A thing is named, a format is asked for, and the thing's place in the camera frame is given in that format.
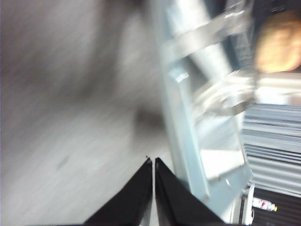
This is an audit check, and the white red yellow tag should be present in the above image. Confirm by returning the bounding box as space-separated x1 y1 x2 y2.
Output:
252 197 278 212

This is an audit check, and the glass oven door with handle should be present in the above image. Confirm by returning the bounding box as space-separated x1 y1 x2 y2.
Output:
155 0 257 226

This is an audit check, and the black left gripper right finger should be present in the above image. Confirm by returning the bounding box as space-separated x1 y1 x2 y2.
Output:
154 157 227 226

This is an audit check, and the golden brown bread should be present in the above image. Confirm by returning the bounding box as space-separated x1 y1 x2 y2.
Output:
255 10 301 73

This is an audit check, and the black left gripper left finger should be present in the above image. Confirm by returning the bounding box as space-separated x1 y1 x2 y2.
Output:
84 157 153 226

